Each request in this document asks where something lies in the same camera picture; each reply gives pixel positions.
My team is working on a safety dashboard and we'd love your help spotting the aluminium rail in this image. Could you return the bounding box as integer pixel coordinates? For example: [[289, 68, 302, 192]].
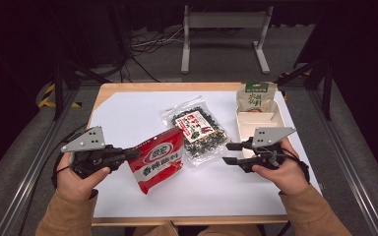
[[308, 88, 378, 236], [0, 88, 80, 236]]

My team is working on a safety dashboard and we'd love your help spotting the cream compartment box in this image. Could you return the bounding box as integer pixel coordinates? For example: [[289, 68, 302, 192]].
[[235, 97, 288, 160]]

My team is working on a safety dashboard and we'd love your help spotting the white metal stand frame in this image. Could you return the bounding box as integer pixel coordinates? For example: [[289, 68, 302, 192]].
[[180, 4, 275, 75]]

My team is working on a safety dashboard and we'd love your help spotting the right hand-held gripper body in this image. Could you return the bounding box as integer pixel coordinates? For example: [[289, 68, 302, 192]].
[[240, 127, 297, 174]]

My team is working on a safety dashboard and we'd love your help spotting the black metal stand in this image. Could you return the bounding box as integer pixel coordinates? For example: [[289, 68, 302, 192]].
[[275, 58, 334, 121], [50, 58, 112, 121]]

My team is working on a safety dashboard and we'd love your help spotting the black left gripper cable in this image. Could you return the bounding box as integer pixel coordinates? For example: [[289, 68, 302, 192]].
[[19, 122, 90, 236]]

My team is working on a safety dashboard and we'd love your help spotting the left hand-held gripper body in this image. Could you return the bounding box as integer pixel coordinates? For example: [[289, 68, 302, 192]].
[[60, 126, 126, 180]]

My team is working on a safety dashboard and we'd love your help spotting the red seasoning packet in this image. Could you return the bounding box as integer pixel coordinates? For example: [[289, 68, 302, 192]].
[[127, 127, 185, 195]]

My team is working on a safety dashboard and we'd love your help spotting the person's right hand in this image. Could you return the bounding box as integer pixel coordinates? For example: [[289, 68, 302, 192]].
[[251, 137, 310, 197]]

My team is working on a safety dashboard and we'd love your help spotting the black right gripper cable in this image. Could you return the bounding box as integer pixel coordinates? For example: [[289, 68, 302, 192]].
[[275, 148, 311, 185]]

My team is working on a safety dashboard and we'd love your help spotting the clear dried seaweed packet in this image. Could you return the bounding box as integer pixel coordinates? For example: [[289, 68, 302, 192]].
[[158, 95, 232, 167]]

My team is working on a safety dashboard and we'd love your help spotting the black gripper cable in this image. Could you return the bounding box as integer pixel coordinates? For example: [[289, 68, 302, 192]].
[[19, 122, 90, 236], [275, 148, 311, 185]]

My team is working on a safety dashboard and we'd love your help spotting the person's left hand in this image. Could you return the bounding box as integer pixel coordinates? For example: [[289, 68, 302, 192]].
[[56, 152, 111, 202]]

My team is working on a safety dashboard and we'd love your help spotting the bundle of floor cables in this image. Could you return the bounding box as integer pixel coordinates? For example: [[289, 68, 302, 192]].
[[129, 26, 185, 83]]

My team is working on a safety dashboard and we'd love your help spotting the beige green-topped food packet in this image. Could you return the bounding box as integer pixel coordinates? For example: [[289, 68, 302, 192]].
[[235, 81, 279, 114]]

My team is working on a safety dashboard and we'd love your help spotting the white table mat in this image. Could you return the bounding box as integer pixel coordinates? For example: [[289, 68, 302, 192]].
[[90, 90, 323, 219]]

